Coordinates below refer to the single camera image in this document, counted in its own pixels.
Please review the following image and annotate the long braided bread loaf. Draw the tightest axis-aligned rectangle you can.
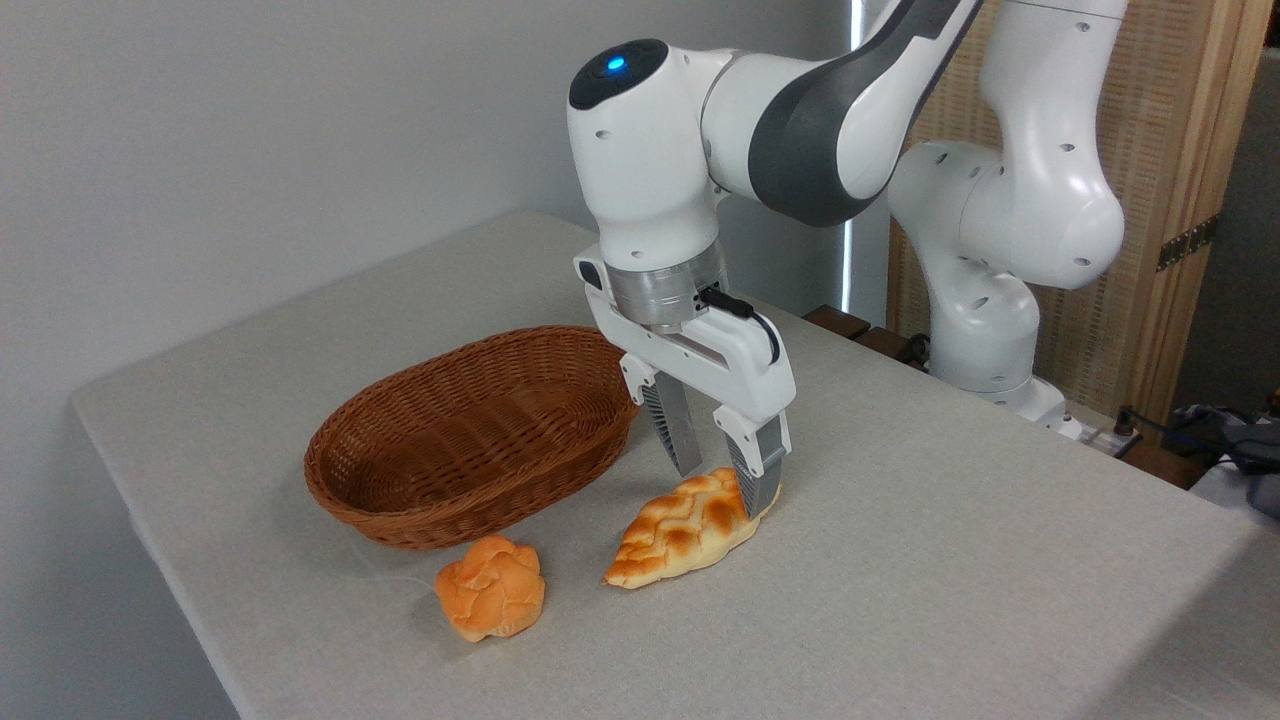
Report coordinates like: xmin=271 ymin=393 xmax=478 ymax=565
xmin=602 ymin=465 xmax=784 ymax=591

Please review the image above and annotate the grey table cloth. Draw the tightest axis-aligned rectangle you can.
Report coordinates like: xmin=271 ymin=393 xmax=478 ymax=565
xmin=70 ymin=210 xmax=1280 ymax=720

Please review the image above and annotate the metal screen hinge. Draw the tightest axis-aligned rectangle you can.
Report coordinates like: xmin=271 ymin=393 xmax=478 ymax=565
xmin=1156 ymin=214 xmax=1221 ymax=273

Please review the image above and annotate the brown wooden block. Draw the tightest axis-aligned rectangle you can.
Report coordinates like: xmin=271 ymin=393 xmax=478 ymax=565
xmin=805 ymin=305 xmax=872 ymax=342
xmin=855 ymin=326 xmax=929 ymax=369

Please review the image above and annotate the dark grey bag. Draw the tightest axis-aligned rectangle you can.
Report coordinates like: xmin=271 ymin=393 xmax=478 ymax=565
xmin=1165 ymin=400 xmax=1280 ymax=521

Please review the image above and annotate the round orange bread bun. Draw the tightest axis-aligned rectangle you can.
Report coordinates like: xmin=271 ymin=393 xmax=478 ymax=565
xmin=434 ymin=534 xmax=547 ymax=643

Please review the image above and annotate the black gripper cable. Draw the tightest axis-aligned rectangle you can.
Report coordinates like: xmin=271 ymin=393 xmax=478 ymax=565
xmin=699 ymin=286 xmax=782 ymax=367

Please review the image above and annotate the black base cable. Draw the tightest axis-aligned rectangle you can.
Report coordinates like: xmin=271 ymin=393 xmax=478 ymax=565
xmin=1113 ymin=404 xmax=1201 ymax=443

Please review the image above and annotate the brown oval wicker basket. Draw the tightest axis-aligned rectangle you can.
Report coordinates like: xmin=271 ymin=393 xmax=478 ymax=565
xmin=304 ymin=324 xmax=642 ymax=551

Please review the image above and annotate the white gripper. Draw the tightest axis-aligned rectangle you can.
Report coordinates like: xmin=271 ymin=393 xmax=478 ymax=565
xmin=573 ymin=250 xmax=798 ymax=522

